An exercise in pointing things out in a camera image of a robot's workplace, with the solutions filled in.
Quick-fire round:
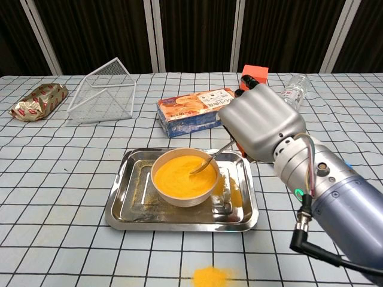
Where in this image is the rectangular steel tray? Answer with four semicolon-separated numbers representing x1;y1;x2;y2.
104;148;260;233

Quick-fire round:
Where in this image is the beige bowl of yellow powder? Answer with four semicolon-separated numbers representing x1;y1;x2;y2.
150;148;221;209

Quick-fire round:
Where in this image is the white wire mesh basket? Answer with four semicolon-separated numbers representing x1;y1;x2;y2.
66;57;137;125

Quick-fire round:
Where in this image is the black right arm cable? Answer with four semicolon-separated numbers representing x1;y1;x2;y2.
289;194;375;273

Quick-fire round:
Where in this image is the orange cube block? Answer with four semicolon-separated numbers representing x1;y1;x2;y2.
241;64;269;86

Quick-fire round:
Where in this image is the orange blue biscuit box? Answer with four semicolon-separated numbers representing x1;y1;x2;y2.
156;87;237;139

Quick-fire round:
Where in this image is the metal spoon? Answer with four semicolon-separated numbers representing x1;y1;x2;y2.
189;140;237;176

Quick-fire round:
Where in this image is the black folding screen white frame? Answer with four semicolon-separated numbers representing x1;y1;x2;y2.
0;0;383;77

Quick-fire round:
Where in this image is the white grid-patterned tablecloth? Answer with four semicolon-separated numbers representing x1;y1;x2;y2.
0;71;383;287

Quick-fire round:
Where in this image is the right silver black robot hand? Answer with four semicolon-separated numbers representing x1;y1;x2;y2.
217;73;306;164

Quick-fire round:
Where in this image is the small yellow powder heap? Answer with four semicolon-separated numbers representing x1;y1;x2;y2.
191;265;237;287

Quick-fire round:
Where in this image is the gold red snack packet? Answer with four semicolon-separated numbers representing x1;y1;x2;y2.
8;83;69;122

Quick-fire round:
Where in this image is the clear plastic water bottle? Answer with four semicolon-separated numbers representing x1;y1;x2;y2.
279;74;311;110

